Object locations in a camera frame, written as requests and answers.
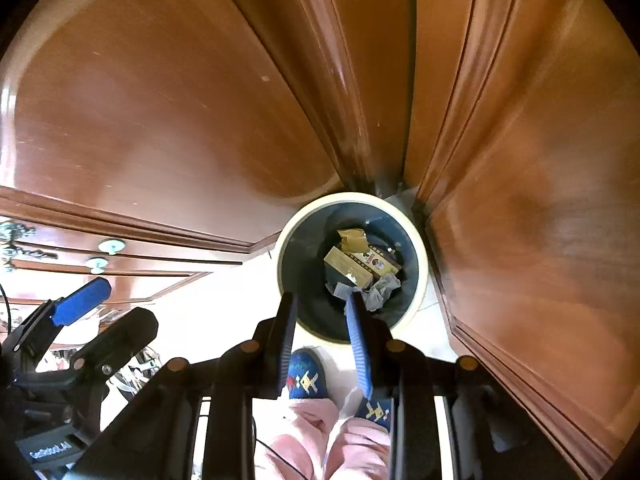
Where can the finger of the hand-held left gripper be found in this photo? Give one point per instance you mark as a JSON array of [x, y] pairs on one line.
[[125, 335], [80, 300]]

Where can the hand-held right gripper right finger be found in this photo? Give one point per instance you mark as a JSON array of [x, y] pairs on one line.
[[360, 345]]

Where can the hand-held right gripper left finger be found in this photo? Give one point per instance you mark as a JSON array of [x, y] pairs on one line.
[[287, 340]]

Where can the white tissue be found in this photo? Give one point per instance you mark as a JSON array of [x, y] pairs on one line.
[[385, 287]]

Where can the round cream rimmed waste bin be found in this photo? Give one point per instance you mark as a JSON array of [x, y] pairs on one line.
[[310, 240]]

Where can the tan paper wrapper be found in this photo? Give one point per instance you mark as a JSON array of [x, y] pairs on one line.
[[350, 239]]

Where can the round cabinet knob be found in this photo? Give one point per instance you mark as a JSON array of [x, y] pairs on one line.
[[111, 246], [95, 265]]

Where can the person's left blue slipper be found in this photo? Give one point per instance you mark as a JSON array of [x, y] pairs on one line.
[[307, 380]]

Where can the person's blue slipper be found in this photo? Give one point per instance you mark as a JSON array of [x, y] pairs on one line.
[[375, 412], [307, 380]]

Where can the person's right blue slipper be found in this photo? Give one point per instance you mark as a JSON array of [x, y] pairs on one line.
[[375, 412]]

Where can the wooden drawer front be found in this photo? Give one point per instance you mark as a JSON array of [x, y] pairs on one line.
[[150, 266]]

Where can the person's left leg pink pants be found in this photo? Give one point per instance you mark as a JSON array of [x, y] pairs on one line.
[[300, 440]]

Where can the person's leg pink pants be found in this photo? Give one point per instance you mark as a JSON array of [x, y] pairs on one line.
[[360, 450], [300, 440]]

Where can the person's right leg pink pants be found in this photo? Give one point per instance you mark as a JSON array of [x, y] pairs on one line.
[[360, 450]]

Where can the wooden cabinet door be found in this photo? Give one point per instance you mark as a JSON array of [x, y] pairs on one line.
[[525, 210], [150, 110]]

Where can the wooden cabinet corner post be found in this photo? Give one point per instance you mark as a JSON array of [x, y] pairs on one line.
[[370, 60]]

